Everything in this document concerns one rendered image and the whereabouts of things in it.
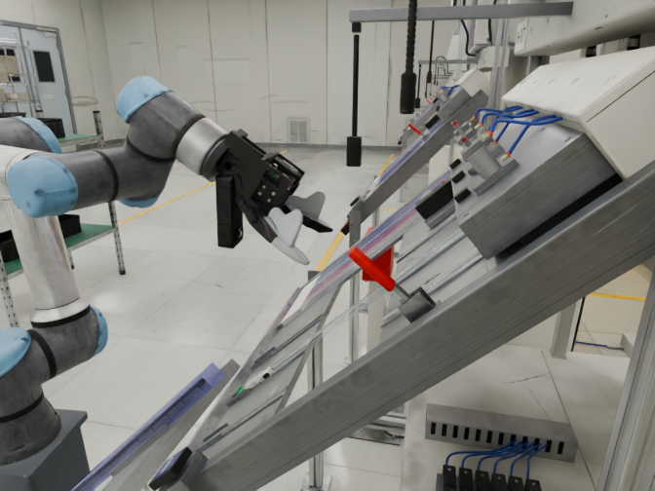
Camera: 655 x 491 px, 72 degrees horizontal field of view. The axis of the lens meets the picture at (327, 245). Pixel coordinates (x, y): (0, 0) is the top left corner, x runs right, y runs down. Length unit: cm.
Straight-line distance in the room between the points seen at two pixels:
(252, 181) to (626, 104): 43
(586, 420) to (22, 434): 112
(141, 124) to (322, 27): 889
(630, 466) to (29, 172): 70
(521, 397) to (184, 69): 995
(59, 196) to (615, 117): 61
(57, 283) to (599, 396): 118
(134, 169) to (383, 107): 866
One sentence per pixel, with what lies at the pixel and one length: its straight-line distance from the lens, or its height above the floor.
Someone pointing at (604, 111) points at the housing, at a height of 123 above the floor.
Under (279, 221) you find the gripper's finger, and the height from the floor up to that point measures 108.
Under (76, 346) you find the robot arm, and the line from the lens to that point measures 113.
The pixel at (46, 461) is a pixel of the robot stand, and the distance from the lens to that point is 115.
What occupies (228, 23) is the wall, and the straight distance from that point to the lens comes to 1015.
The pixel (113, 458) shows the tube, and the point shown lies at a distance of 38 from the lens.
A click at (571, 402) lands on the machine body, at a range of 114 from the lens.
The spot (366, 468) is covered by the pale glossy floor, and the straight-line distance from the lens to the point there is 176.
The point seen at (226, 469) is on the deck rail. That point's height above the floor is 80.
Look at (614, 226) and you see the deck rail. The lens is 44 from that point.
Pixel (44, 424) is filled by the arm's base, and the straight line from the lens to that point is 116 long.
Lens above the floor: 125
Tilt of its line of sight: 20 degrees down
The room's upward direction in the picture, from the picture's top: straight up
